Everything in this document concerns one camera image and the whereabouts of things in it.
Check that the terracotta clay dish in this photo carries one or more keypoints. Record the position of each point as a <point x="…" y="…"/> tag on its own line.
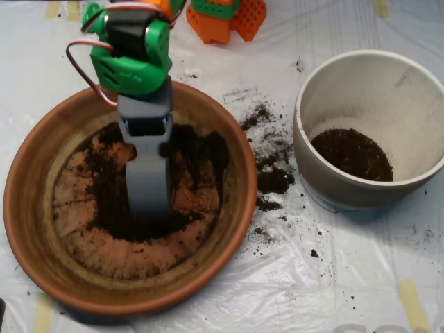
<point x="34" y="208"/>

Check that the white ceramic pot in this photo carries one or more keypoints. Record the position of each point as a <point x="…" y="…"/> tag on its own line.
<point x="364" y="90"/>

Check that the beige masking tape strip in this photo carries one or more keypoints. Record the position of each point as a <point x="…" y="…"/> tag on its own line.
<point x="381" y="8"/>
<point x="43" y="315"/>
<point x="412" y="305"/>
<point x="52" y="10"/>
<point x="74" y="11"/>

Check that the scattered spilled dark soil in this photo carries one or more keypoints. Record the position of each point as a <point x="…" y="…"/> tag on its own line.
<point x="274" y="182"/>

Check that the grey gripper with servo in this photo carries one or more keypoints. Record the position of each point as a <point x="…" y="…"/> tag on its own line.
<point x="145" y="108"/>

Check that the black object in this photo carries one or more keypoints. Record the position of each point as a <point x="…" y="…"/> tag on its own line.
<point x="2" y="315"/>

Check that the small dark brown crumb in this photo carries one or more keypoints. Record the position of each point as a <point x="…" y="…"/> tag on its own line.
<point x="314" y="253"/>

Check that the small dark soil pile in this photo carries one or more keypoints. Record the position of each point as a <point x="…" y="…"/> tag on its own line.
<point x="354" y="156"/>

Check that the large dark soil pile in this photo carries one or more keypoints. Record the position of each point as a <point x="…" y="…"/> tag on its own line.
<point x="194" y="145"/>

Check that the clear plastic sheet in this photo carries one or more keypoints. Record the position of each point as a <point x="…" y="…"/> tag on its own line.
<point x="312" y="295"/>

